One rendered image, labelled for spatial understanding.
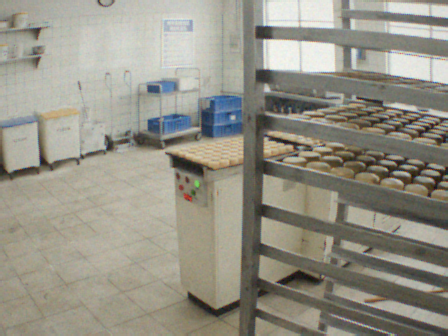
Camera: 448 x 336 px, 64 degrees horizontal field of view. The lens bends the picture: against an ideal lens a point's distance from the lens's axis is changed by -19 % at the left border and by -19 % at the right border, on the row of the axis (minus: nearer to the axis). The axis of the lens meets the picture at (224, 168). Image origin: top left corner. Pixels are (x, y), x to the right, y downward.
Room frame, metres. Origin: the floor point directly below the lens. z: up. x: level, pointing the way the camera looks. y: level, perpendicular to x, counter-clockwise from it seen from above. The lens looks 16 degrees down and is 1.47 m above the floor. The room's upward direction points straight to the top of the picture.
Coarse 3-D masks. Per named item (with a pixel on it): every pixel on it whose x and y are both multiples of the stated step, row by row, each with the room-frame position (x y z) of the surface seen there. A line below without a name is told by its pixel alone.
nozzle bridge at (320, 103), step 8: (264, 88) 2.89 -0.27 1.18; (264, 96) 2.79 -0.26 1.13; (272, 96) 2.74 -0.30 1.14; (280, 96) 2.57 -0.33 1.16; (288, 96) 2.52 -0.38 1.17; (296, 96) 2.48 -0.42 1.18; (304, 96) 2.49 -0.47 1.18; (272, 104) 2.74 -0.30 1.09; (280, 104) 2.69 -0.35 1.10; (288, 104) 2.63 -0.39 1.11; (296, 104) 2.58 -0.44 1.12; (304, 104) 2.53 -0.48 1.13; (320, 104) 2.44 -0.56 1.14; (328, 104) 2.29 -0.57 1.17; (336, 104) 2.25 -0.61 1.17; (272, 112) 2.68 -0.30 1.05; (280, 112) 2.68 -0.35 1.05; (288, 112) 2.63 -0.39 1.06
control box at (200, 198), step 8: (184, 176) 2.08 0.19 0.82; (192, 176) 2.03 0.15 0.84; (200, 176) 2.03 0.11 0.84; (176, 184) 2.14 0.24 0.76; (184, 184) 2.08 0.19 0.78; (192, 184) 2.03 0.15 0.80; (200, 184) 1.98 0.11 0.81; (176, 192) 2.14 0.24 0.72; (184, 192) 2.08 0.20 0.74; (200, 192) 1.98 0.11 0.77; (192, 200) 2.03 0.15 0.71; (200, 200) 1.98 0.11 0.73
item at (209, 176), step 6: (300, 150) 2.36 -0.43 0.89; (282, 156) 2.26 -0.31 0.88; (204, 168) 1.95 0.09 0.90; (228, 168) 2.02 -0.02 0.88; (234, 168) 2.05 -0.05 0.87; (240, 168) 2.07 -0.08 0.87; (204, 174) 1.96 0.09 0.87; (210, 174) 1.95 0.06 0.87; (216, 174) 1.97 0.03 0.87; (222, 174) 2.00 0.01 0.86; (228, 174) 2.02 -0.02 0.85; (234, 174) 2.04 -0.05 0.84; (204, 180) 1.96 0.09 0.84; (210, 180) 1.95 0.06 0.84
